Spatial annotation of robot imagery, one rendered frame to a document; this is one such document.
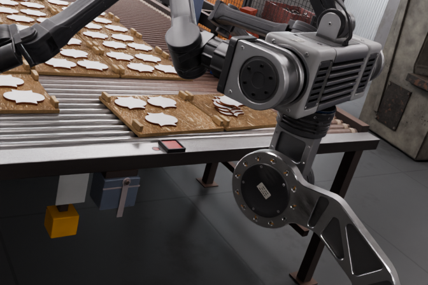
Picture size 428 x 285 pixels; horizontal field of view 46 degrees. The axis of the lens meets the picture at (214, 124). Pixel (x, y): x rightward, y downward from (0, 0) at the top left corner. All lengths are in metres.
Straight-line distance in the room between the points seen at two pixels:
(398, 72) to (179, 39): 4.67
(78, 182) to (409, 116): 4.25
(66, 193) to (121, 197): 0.19
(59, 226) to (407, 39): 4.48
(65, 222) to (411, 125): 4.25
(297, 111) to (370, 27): 8.67
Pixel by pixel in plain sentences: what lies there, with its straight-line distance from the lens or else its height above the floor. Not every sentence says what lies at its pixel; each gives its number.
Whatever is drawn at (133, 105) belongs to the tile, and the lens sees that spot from 2.07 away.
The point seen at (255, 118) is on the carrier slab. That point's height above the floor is 0.94.
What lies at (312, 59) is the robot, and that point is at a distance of 1.03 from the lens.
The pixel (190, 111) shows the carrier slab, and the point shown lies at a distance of 2.17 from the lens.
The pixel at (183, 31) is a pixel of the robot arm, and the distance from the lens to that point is 1.08.
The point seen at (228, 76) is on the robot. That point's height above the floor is 1.43.
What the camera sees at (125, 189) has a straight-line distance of 1.78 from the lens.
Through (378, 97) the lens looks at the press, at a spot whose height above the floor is 0.40.
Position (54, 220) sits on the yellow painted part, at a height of 0.69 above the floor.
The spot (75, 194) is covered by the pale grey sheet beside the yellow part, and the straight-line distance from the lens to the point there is 1.75.
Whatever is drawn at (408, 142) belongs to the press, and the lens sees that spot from 5.48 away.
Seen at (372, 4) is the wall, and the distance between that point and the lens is 9.75.
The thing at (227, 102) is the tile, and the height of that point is 0.98.
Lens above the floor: 1.71
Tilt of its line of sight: 22 degrees down
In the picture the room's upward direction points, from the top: 15 degrees clockwise
